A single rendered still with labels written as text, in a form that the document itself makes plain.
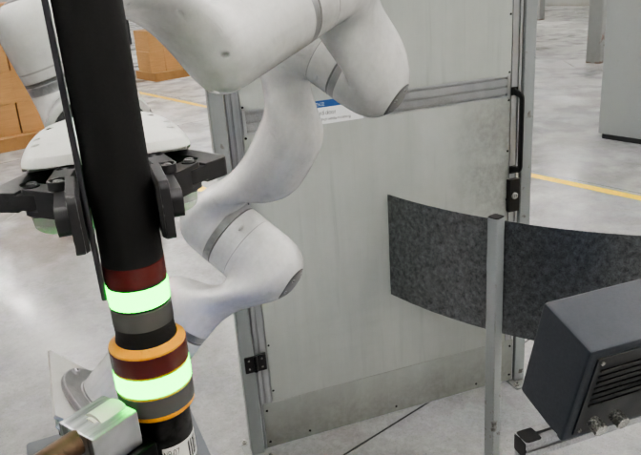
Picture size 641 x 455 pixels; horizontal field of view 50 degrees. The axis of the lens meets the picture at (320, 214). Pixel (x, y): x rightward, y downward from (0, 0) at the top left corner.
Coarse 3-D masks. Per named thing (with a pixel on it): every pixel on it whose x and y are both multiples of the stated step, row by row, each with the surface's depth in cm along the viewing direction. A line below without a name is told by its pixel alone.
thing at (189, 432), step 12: (168, 420) 39; (180, 420) 40; (144, 432) 39; (156, 432) 39; (168, 432) 39; (180, 432) 40; (192, 432) 41; (156, 444) 39; (168, 444) 40; (180, 444) 40; (192, 444) 41
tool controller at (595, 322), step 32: (608, 288) 104; (640, 288) 104; (544, 320) 101; (576, 320) 98; (608, 320) 98; (640, 320) 98; (544, 352) 103; (576, 352) 95; (608, 352) 94; (640, 352) 96; (544, 384) 104; (576, 384) 97; (608, 384) 97; (640, 384) 101; (544, 416) 106; (576, 416) 100; (608, 416) 103
